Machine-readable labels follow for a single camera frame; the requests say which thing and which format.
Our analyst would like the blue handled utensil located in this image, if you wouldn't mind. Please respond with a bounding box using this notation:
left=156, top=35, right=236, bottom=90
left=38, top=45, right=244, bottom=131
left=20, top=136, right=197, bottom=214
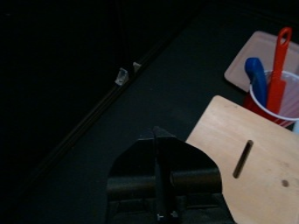
left=244, top=57, right=268, bottom=109

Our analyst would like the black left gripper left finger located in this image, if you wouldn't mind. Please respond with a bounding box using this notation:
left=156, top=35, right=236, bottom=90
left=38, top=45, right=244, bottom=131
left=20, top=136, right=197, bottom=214
left=105, top=125, right=160, bottom=224

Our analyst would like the large metal corner bracket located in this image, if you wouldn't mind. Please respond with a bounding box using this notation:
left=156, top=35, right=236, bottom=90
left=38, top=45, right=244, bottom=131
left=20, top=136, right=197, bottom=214
left=115, top=67, right=129, bottom=87

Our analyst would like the black frame rail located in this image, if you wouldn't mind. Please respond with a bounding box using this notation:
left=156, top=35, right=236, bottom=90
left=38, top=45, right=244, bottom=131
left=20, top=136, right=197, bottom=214
left=0, top=3, right=208, bottom=211

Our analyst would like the small metal corner bracket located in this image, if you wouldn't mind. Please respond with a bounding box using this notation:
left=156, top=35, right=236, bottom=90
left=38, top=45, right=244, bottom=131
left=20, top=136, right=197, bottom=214
left=132, top=61, right=143, bottom=74

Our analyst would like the red handled utensil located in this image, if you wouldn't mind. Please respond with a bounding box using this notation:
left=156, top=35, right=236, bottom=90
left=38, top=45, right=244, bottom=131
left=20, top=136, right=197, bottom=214
left=265, top=26, right=293, bottom=116

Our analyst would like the light wooden cutting board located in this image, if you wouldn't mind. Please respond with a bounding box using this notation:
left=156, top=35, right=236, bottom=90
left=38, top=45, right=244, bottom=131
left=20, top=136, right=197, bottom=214
left=184, top=94, right=299, bottom=224

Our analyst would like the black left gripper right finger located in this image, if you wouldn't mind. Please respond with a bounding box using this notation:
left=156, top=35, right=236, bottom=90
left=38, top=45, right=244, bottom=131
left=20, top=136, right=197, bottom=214
left=155, top=125, right=236, bottom=224

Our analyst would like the pink flat tray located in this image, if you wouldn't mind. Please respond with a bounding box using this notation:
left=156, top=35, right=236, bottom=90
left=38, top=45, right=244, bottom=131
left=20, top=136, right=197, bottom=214
left=223, top=30, right=299, bottom=94

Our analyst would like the red plastic cup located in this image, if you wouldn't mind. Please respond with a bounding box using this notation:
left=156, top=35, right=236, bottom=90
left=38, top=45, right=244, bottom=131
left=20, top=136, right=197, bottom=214
left=243, top=69, right=299, bottom=129

